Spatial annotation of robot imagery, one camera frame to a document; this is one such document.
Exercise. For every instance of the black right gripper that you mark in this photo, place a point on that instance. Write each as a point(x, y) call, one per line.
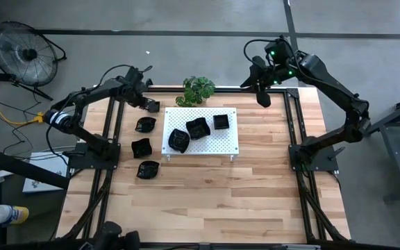
point(266, 79)

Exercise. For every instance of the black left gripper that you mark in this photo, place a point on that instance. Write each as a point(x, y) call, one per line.
point(139, 88)

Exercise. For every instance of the small black square dish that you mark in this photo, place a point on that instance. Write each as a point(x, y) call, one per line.
point(155, 108)
point(221, 122)

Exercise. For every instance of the black glossy mini plate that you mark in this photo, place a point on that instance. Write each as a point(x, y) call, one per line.
point(198, 128)
point(145, 124)
point(178, 140)
point(141, 148)

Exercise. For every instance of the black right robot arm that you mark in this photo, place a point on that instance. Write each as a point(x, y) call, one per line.
point(332, 87)

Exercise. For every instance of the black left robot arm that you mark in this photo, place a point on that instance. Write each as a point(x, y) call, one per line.
point(89, 93)

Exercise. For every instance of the green plant in white pot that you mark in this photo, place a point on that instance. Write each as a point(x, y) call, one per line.
point(196, 90)

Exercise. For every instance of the black pot lower left table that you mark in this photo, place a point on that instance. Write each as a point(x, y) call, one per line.
point(148, 169)

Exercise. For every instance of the white perforated metal shelf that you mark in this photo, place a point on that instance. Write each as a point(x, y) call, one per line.
point(214, 142)

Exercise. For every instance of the yellow power plug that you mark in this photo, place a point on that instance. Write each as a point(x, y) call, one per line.
point(39, 118)

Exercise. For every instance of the white printed box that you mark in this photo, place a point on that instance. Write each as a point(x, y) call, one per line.
point(43, 180)

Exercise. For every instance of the black floor fan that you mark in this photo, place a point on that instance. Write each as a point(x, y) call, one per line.
point(24, 53)

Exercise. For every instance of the black bulky object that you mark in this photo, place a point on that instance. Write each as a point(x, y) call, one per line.
point(111, 234)

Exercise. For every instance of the grey equipment stand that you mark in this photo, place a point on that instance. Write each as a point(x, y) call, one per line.
point(399, 146)

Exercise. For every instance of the black aluminium table frame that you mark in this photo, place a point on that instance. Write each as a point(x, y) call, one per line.
point(234, 90)

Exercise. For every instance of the black curved frame bracket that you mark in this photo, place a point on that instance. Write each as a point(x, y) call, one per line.
point(148, 83)

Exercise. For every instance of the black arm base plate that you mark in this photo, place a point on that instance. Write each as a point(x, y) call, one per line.
point(113, 163)
point(328, 163)

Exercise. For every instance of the silver edge bracket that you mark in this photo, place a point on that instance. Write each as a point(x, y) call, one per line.
point(299, 247)

